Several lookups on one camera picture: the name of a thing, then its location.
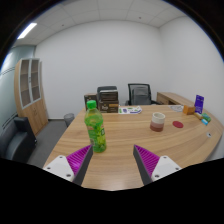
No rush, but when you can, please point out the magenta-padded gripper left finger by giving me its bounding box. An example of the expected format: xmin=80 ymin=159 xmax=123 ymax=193
xmin=43 ymin=144 xmax=94 ymax=186

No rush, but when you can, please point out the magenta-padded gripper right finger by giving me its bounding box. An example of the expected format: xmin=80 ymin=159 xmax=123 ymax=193
xmin=133 ymin=144 xmax=183 ymax=186

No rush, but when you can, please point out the green drink bottle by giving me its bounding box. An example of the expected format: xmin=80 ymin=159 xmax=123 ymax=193
xmin=83 ymin=99 xmax=108 ymax=154

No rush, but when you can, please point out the flat round red coaster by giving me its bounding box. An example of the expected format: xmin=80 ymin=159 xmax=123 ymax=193
xmin=172 ymin=120 xmax=184 ymax=129

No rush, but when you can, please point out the white and brown ribbed cup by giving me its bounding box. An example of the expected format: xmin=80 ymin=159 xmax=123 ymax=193
xmin=149 ymin=111 xmax=166 ymax=133

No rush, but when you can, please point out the grey waste bin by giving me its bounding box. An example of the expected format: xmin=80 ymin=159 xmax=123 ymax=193
xmin=63 ymin=112 xmax=76 ymax=128

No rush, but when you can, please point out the dark leather sofa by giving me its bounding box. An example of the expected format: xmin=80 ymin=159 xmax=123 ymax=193
xmin=0 ymin=116 xmax=37 ymax=164

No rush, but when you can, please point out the white sheet with round print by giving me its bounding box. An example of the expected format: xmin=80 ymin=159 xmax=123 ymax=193
xmin=169 ymin=104 xmax=185 ymax=113

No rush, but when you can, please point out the wooden shelf cabinet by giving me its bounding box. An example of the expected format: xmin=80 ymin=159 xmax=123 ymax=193
xmin=13 ymin=57 xmax=49 ymax=136

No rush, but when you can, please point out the green flat box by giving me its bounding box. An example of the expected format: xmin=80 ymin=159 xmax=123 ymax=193
xmin=201 ymin=112 xmax=212 ymax=123

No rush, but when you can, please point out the white leaflet with coloured print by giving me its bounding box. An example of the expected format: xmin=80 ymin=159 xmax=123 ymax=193
xmin=118 ymin=105 xmax=143 ymax=115

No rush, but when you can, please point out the purple standing card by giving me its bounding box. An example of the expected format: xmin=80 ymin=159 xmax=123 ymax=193
xmin=194 ymin=94 xmax=205 ymax=115

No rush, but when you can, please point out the brown printed carton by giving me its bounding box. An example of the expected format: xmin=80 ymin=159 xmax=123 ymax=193
xmin=83 ymin=93 xmax=98 ymax=112

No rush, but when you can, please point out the black mesh office chair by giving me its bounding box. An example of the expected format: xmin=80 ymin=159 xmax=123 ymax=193
xmin=125 ymin=83 xmax=161 ymax=106

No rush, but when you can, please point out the dark brown printed box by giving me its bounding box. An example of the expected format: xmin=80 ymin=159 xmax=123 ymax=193
xmin=98 ymin=99 xmax=120 ymax=114

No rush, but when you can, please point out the black flat box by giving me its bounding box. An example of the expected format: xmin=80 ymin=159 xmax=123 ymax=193
xmin=98 ymin=89 xmax=119 ymax=102

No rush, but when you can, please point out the black padded office chair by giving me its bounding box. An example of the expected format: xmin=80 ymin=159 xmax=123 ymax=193
xmin=96 ymin=85 xmax=118 ymax=92

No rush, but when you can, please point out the long ceiling light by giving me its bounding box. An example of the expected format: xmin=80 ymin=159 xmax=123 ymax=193
xmin=17 ymin=22 xmax=38 ymax=40

